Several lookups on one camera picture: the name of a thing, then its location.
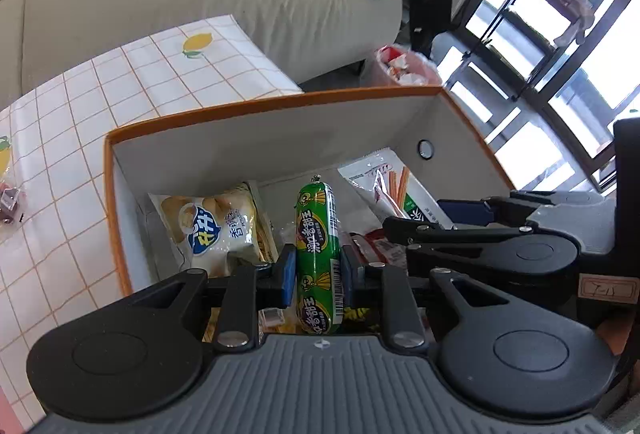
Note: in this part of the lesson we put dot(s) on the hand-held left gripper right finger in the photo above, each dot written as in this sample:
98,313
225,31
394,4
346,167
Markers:
347,281

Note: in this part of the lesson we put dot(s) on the trash bin with pink bag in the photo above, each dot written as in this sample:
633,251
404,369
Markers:
415,69

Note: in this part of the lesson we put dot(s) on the orange striped snack packet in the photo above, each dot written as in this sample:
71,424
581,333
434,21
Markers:
265,239

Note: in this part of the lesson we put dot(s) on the white box with orange rim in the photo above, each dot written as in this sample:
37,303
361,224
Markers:
300,139

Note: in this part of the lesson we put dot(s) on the small clear wrapped candy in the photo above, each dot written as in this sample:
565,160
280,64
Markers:
272,319

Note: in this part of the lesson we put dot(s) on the white packet of orange sticks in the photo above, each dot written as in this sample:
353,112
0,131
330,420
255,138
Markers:
380,184

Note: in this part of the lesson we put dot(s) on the white potato chips packet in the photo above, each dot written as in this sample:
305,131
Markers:
210,224

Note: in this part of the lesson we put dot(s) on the lemon print grid tablecloth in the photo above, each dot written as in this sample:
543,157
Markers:
125,89

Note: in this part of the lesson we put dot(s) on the green sausage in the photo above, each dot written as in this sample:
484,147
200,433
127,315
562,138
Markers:
315,224

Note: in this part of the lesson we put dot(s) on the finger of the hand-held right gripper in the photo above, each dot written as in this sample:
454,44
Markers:
405,226
460,212

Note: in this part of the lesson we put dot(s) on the pink printed mat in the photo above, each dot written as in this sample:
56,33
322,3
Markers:
5,406

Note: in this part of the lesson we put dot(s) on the clear packet of brown candies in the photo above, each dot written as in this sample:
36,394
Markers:
10,204

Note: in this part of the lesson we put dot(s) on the red snack packet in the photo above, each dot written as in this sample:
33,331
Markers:
380,249

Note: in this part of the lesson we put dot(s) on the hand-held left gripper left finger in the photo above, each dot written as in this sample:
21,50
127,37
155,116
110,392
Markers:
287,274

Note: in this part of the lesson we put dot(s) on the yellow black snack packet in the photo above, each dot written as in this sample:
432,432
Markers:
360,316

